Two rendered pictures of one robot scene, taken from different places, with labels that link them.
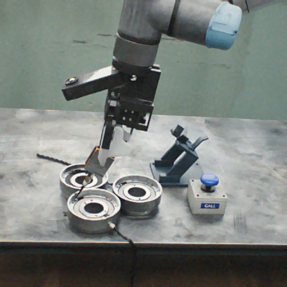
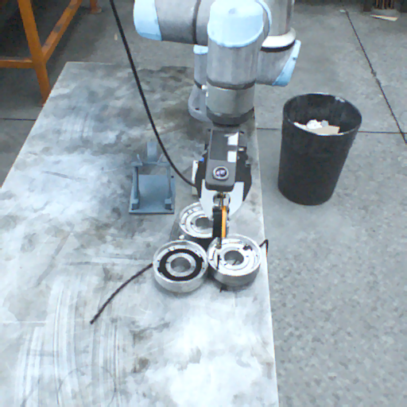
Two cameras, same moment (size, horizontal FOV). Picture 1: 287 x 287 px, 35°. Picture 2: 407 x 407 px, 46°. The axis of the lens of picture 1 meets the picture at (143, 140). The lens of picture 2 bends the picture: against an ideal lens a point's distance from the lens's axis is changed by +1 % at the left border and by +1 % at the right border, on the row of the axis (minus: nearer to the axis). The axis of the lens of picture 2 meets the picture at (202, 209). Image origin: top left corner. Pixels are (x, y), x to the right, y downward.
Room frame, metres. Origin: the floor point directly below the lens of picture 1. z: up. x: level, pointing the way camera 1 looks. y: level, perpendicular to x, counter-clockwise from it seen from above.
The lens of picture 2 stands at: (0.71, 0.68, 1.53)
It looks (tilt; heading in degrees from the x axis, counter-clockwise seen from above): 44 degrees down; 279
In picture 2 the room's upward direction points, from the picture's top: 1 degrees clockwise
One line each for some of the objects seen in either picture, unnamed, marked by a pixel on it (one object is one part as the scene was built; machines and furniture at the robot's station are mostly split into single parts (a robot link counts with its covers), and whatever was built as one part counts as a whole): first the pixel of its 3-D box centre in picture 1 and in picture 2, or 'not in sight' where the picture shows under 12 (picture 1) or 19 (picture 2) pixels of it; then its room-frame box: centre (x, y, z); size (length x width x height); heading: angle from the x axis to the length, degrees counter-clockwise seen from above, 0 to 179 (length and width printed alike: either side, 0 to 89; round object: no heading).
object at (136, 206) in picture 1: (136, 195); (204, 226); (0.81, 0.00, 0.82); 0.10 x 0.10 x 0.04
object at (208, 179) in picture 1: (208, 186); not in sight; (0.83, -0.15, 0.85); 0.04 x 0.04 x 0.05
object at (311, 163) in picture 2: not in sight; (312, 152); (0.48, -1.14, 0.21); 0.34 x 0.34 x 0.43
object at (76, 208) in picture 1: (93, 211); (233, 261); (0.74, 0.08, 0.82); 0.08 x 0.08 x 0.02
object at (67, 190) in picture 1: (83, 183); (180, 267); (0.83, 0.12, 0.82); 0.10 x 0.10 x 0.04
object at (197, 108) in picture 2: not in sight; (215, 92); (0.86, -0.49, 0.85); 0.15 x 0.15 x 0.10
